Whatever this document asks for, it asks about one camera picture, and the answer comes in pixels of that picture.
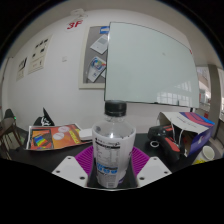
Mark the brown wooden chair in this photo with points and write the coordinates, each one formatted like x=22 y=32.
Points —
x=8 y=125

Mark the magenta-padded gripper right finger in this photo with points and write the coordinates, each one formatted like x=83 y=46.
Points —
x=151 y=170

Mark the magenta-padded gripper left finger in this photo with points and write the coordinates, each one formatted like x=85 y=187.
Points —
x=71 y=170

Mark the clear plastic bottle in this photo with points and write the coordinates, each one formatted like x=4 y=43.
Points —
x=113 y=146

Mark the small white wall poster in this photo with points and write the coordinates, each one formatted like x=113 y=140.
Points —
x=21 y=69

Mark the large white wall poster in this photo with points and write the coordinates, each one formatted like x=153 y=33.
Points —
x=39 y=55

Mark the red wall sign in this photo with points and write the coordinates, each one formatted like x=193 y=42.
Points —
x=74 y=24

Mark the blue and red paper bag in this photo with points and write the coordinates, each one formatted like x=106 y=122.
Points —
x=196 y=128

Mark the orange colourful printed box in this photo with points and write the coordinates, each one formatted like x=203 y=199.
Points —
x=50 y=137

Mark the black pointed bag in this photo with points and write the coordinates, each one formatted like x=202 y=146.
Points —
x=45 y=119

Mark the whiteboard on stand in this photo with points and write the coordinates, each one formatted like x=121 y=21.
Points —
x=150 y=63

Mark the black and red power tool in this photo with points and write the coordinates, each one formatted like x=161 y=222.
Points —
x=166 y=140

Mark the small white box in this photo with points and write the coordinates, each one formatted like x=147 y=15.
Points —
x=86 y=134

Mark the white tape roll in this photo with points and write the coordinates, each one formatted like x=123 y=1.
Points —
x=151 y=144

